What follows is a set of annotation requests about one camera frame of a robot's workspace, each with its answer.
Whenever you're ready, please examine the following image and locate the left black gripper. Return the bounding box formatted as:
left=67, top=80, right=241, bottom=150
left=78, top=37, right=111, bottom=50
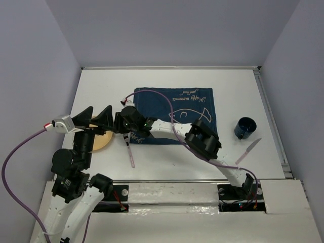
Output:
left=72, top=103, right=115, bottom=167

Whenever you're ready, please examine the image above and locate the blue fish placemat cloth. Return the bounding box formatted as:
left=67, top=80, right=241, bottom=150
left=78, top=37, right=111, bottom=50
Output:
left=133, top=87, right=217, bottom=133

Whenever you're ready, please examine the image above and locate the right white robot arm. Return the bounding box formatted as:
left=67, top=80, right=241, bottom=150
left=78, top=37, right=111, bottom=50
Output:
left=114, top=106, right=257, bottom=198

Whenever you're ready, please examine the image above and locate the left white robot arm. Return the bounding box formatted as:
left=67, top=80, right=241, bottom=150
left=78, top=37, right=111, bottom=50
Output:
left=35, top=105, right=113, bottom=242

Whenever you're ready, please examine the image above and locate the yellow plate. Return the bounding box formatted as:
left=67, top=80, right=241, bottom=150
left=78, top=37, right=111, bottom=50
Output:
left=93, top=131, right=113, bottom=151

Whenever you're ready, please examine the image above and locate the dark blue cup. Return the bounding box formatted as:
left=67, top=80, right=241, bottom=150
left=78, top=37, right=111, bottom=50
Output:
left=234, top=117, right=257, bottom=140

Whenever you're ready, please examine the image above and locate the pink handled fork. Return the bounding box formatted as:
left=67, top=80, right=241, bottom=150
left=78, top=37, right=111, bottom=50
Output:
left=123, top=133, right=135, bottom=169

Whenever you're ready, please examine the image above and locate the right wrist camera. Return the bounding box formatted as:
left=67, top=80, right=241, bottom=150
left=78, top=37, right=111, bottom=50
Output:
left=120, top=98, right=135, bottom=107

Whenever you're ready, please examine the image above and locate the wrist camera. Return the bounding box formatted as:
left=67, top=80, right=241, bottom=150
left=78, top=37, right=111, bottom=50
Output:
left=120, top=98, right=135, bottom=107
left=44, top=115, right=82, bottom=134

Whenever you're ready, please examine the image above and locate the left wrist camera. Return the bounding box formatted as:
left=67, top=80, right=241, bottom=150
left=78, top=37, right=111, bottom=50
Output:
left=44, top=115, right=82, bottom=134

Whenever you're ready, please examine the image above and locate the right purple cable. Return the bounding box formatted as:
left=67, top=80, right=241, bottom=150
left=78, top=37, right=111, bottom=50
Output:
left=125, top=90, right=259, bottom=203

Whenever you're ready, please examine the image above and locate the purple cable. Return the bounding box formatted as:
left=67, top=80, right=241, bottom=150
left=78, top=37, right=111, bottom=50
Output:
left=1, top=125, right=89, bottom=243
left=125, top=90, right=259, bottom=203

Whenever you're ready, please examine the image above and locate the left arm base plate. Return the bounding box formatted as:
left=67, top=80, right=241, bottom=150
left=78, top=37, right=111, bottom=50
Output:
left=93, top=183, right=129, bottom=213

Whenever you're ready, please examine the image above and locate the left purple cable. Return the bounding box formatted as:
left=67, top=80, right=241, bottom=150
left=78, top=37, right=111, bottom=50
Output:
left=1, top=125, right=89, bottom=243

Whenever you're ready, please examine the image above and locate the pink handled knife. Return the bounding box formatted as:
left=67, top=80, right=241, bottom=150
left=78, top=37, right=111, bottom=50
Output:
left=235, top=138, right=261, bottom=165

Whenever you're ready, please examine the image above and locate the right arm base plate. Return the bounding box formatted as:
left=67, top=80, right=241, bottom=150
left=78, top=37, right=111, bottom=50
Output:
left=217, top=183, right=266, bottom=213

